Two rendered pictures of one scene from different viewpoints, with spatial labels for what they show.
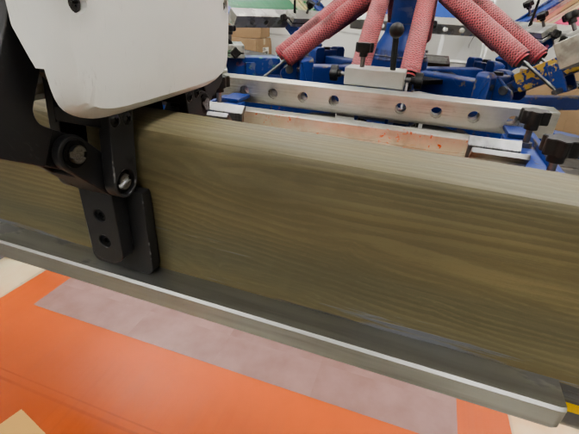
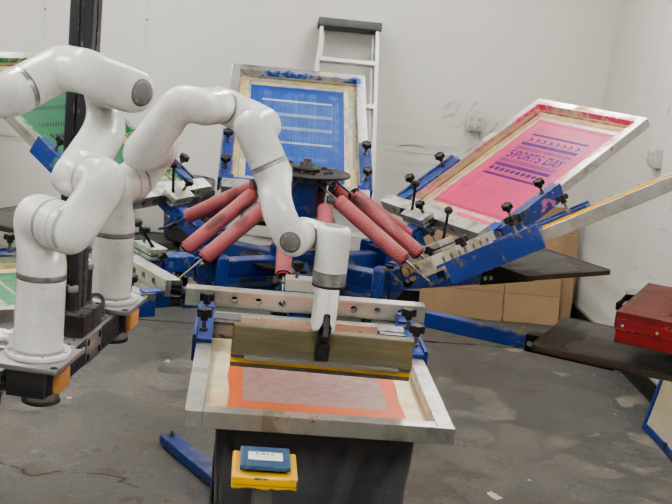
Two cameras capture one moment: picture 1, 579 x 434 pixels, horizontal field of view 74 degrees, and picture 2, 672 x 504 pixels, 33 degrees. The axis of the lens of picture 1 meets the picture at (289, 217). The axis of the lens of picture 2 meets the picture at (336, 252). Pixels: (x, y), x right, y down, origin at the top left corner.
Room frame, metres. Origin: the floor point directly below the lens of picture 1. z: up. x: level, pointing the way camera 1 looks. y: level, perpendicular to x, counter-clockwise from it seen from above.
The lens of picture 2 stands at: (-2.10, 1.02, 1.87)
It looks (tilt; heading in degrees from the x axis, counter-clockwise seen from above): 12 degrees down; 337
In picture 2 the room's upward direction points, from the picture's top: 6 degrees clockwise
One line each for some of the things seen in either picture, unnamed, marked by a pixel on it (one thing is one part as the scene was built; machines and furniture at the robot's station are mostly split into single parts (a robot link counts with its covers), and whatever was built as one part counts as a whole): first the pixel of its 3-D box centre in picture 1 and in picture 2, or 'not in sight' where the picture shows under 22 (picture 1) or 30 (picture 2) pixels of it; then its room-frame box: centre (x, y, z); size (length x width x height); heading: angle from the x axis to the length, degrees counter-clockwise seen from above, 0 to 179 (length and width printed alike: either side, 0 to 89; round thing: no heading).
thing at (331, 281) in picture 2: not in sight; (329, 276); (0.17, 0.06, 1.27); 0.09 x 0.07 x 0.03; 162
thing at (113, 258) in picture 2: not in sight; (105, 266); (0.47, 0.50, 1.21); 0.16 x 0.13 x 0.15; 61
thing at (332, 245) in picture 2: not in sight; (317, 244); (0.19, 0.09, 1.34); 0.15 x 0.10 x 0.11; 54
